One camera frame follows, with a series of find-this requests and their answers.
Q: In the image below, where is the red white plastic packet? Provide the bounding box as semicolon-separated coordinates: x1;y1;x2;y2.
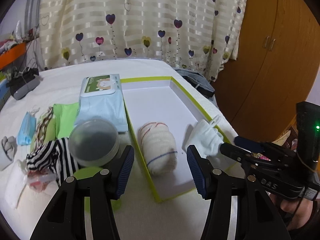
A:
27;169;56;192

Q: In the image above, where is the pale mint toe sock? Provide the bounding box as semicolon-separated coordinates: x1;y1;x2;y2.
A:
184;115;224;158

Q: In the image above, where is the white towel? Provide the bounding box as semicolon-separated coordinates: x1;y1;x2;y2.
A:
4;160;28;209

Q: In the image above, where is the black white striped cloth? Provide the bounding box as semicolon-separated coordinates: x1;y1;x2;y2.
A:
26;137;81;187

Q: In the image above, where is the beige elastic bandage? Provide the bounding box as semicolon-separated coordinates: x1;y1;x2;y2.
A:
139;122;177;176

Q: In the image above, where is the grey toe sock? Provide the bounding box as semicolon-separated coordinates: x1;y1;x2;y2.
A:
0;136;17;171

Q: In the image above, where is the blue surgical face mask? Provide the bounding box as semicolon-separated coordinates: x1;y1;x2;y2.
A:
17;108;40;146

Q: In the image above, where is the light green microfiber cloth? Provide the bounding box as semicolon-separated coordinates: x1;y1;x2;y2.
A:
53;102;79;139

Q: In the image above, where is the green embroidered hand towel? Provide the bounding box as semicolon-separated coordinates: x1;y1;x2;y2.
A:
30;106;56;152

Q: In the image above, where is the person's right hand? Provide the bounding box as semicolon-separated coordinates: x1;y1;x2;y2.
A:
270;194;319;230

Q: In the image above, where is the green cream jar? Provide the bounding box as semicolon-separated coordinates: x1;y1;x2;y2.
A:
73;166;123;240

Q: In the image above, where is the grey clothes pile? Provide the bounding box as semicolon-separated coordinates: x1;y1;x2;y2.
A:
174;68;215;98

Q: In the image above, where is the wooden wardrobe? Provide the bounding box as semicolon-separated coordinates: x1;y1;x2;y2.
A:
213;0;319;141

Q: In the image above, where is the lime green cardboard box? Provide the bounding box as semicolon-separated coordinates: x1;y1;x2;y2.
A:
120;76;241;203

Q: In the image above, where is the wet wipes pack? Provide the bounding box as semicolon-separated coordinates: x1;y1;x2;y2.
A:
74;74;128;133

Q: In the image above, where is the heart pattern curtain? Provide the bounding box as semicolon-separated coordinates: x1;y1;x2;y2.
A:
39;0;247;81

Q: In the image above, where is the black grey VR headset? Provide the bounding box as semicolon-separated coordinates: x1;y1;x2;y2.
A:
6;68;40;100

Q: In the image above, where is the orange plastic basket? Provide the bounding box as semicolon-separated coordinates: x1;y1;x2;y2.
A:
0;42;26;70

